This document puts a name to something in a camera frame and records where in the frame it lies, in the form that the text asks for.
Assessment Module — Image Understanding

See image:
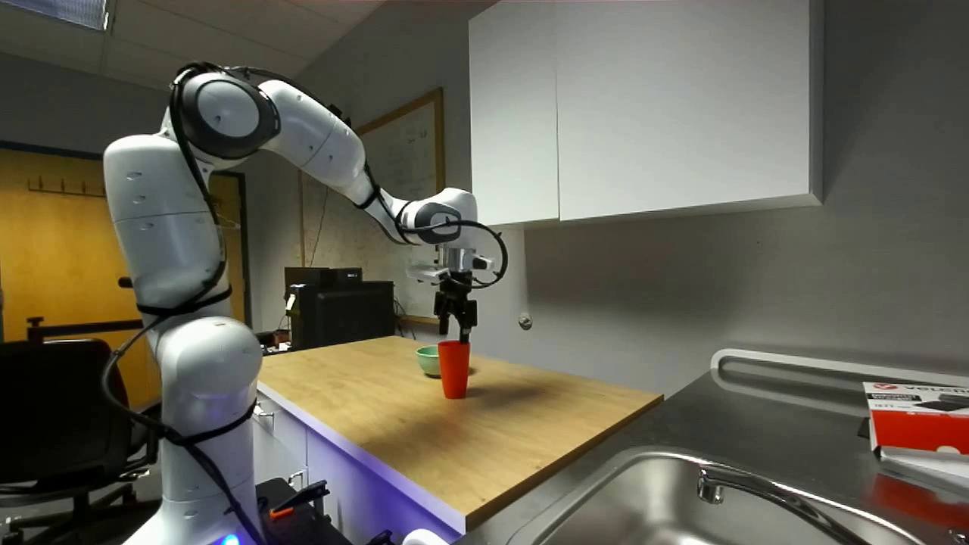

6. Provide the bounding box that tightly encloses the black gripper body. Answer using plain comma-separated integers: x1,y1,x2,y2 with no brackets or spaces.
434,270,480,312

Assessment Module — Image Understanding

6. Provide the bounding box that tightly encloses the orange plastic cup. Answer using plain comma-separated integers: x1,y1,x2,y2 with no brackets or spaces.
436,339,474,404

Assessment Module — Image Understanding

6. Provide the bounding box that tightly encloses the green bowl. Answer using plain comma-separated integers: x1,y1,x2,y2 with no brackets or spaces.
414,346,480,383

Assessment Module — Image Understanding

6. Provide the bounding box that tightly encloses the black appliance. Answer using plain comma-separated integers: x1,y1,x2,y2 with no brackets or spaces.
282,265,404,354

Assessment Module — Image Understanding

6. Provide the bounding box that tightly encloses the wood framed pinboard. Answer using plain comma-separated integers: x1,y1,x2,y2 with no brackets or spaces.
346,84,451,333

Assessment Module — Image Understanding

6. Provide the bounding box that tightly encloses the white counter base cabinet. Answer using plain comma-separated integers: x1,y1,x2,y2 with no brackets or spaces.
252,392,471,545

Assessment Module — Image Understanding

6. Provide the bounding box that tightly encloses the stainless steel sink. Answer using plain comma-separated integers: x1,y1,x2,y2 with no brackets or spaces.
532,449,922,545

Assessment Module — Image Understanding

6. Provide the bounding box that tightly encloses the black and red device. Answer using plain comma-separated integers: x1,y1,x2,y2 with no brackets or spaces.
254,476,353,545

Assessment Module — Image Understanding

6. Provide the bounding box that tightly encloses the chrome sink faucet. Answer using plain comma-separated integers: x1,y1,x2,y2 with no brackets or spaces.
695,463,872,545

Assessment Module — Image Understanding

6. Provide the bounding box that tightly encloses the yellow door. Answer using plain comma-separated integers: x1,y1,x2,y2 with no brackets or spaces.
0,143,252,413

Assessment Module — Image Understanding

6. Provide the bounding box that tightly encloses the black office chair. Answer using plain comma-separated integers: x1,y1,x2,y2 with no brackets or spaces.
0,315,174,529

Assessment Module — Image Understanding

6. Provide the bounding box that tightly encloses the white box with red print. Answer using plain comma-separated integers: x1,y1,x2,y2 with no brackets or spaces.
859,379,969,413

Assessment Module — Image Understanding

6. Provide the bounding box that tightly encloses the red and white box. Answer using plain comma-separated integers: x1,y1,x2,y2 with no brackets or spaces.
865,401,969,463

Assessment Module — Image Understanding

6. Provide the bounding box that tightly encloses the flat white box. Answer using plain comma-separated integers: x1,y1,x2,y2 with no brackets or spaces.
874,446,969,498

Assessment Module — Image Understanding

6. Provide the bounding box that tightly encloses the ceiling light panel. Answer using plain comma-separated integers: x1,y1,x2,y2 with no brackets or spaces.
0,0,111,33

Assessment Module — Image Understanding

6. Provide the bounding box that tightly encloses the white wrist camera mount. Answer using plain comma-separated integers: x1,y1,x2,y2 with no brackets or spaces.
405,251,501,292

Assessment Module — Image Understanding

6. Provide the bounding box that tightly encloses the white hanging cord with knob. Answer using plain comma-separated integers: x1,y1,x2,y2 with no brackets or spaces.
514,224,537,333

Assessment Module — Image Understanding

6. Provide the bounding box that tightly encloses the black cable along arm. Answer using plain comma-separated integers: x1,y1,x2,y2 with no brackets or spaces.
96,62,513,545

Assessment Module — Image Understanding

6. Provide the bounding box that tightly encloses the white wall cabinet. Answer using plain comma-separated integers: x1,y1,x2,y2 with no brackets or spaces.
468,0,825,230

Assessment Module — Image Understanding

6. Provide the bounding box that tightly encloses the white tube rail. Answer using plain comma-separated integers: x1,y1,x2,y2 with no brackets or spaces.
708,346,969,395

